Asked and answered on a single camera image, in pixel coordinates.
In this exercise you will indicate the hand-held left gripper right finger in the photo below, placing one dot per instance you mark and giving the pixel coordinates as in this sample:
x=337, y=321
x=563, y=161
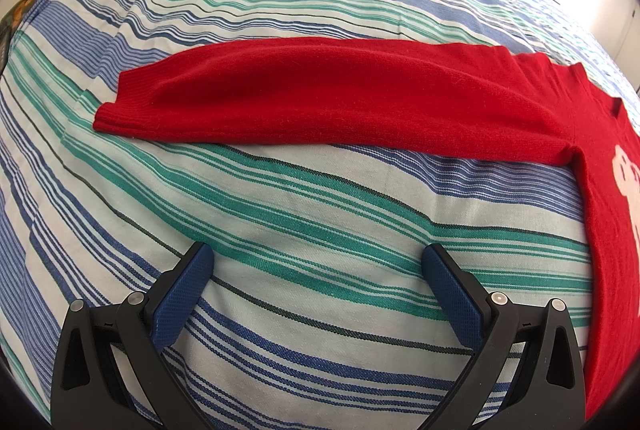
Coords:
x=452, y=297

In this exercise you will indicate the red sweater with white rabbit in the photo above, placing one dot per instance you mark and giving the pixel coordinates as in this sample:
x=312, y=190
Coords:
x=300, y=100

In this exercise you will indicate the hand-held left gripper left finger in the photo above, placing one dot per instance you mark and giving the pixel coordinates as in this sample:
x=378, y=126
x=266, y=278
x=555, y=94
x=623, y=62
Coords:
x=182, y=300

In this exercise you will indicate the blue green striped bedspread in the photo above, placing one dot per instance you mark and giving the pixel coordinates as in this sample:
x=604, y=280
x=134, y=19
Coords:
x=300, y=220

